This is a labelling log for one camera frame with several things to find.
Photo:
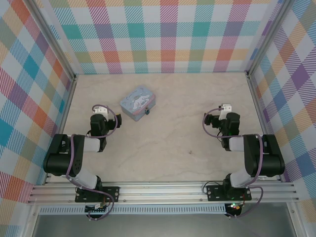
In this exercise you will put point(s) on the blue cartoon tin box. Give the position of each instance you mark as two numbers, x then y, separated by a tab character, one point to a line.
137	101

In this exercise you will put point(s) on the small blue padlock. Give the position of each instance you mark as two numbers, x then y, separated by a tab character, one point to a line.
147	111

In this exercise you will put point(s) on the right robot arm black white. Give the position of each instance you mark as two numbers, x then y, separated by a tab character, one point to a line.
271	163

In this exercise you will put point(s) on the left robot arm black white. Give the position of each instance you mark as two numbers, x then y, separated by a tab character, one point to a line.
56	163

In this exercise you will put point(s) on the small controller circuit board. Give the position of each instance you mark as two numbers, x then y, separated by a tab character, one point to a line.
234	207
96	208

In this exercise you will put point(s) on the grey metal panel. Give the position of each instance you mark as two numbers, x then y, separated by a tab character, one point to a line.
160	225

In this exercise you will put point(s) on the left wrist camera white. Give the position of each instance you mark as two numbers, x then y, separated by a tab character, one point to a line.
101	110

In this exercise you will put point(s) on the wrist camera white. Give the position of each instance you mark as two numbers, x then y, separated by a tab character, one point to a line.
225	108
101	110

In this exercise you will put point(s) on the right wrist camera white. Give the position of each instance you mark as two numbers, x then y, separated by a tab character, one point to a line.
225	108

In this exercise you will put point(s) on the aluminium floor edge rail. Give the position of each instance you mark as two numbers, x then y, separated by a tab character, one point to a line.
259	111
66	111

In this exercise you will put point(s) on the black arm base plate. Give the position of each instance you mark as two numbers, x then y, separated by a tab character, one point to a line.
112	193
214	192

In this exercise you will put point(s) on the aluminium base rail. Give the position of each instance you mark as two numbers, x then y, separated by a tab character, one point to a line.
160	192

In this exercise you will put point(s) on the aluminium frame post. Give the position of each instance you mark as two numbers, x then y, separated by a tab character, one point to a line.
269	37
49	37

